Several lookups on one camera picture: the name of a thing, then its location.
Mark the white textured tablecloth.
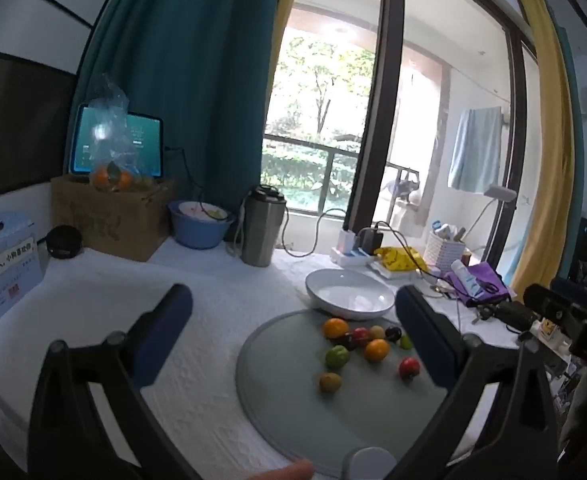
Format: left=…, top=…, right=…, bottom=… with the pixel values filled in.
left=0, top=245, right=524, bottom=480

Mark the red tomato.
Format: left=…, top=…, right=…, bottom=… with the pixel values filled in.
left=398, top=356, right=421, bottom=381

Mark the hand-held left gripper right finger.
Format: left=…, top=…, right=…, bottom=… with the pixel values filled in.
left=388, top=284, right=561, bottom=480

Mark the clear plastic bag of oranges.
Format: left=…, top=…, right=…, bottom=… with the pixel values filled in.
left=86, top=72, right=140, bottom=193

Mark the grey round tray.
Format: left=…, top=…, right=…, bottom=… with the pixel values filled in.
left=236, top=308, right=454, bottom=478

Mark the white desk lamp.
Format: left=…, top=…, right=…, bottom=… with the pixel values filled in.
left=466, top=186, right=517, bottom=252

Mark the yellow plastic bag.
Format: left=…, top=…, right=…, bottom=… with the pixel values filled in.
left=373, top=246, right=427, bottom=273

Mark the purple cloth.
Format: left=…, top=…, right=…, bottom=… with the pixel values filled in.
left=443, top=261, right=511, bottom=307

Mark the blue basin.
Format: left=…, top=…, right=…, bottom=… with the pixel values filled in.
left=168, top=200, right=235, bottom=250

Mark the black charger cable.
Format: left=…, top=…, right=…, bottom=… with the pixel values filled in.
left=280, top=208, right=348, bottom=257

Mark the black charger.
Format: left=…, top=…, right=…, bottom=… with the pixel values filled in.
left=358, top=227, right=384, bottom=256

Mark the black round speaker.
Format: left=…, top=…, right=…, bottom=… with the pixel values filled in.
left=46, top=225, right=83, bottom=260

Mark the orange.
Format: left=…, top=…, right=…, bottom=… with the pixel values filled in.
left=322, top=317, right=349, bottom=341
left=364, top=339, right=391, bottom=363

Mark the white basket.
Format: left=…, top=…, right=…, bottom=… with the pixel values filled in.
left=425, top=230, right=467, bottom=272

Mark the teal curtain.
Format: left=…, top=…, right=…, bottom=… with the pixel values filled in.
left=74, top=0, right=294, bottom=211

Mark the dark window frame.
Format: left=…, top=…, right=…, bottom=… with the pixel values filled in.
left=346, top=0, right=408, bottom=231

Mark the balcony railing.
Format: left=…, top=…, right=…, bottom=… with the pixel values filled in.
left=261, top=134, right=364, bottom=211

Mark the steel tumbler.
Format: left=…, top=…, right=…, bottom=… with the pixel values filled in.
left=240, top=186, right=288, bottom=267

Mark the tablet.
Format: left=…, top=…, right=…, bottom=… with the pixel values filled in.
left=68, top=104, right=164, bottom=181

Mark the blue printed carton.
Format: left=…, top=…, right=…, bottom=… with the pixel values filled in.
left=0, top=211, right=44, bottom=336

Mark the cardboard box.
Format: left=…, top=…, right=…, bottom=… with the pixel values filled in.
left=50, top=175, right=177, bottom=262

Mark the white power strip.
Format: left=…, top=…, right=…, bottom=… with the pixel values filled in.
left=331, top=245, right=384, bottom=268

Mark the blue towel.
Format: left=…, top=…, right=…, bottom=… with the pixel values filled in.
left=447, top=106, right=503, bottom=193

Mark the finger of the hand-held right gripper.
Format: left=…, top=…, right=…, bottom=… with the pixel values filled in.
left=523, top=282, right=574, bottom=311
left=478, top=301, right=541, bottom=332

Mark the yellow curtain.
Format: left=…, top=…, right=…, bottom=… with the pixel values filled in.
left=511, top=0, right=577, bottom=293

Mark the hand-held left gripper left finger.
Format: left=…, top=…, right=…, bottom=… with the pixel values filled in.
left=26, top=284, right=194, bottom=480

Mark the person's left hand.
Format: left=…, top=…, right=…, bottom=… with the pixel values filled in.
left=254, top=460, right=315, bottom=480

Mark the green lime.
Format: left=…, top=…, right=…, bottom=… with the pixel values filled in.
left=325, top=345, right=350, bottom=371

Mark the white tube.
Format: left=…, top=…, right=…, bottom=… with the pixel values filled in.
left=450, top=259, right=483, bottom=297

